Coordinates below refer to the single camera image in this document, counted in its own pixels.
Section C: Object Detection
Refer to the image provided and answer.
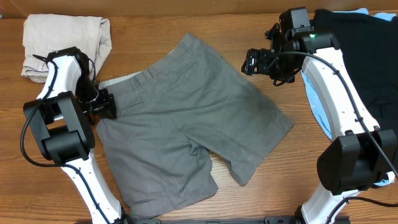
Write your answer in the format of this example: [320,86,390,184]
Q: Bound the grey shorts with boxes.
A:
[96,34,294,219]

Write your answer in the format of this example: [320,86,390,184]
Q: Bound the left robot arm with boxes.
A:
[20,47,131,223]

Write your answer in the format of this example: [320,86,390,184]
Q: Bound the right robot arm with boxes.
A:
[241,7,397,224]

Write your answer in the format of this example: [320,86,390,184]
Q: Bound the black t-shirt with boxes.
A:
[313,9,397,133]

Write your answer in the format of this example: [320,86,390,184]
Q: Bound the light blue t-shirt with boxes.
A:
[301,8,397,188]

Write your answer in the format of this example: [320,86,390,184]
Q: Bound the folded beige shorts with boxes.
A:
[21,14,112,83]

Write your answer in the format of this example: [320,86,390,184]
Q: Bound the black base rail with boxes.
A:
[129,216,300,224]

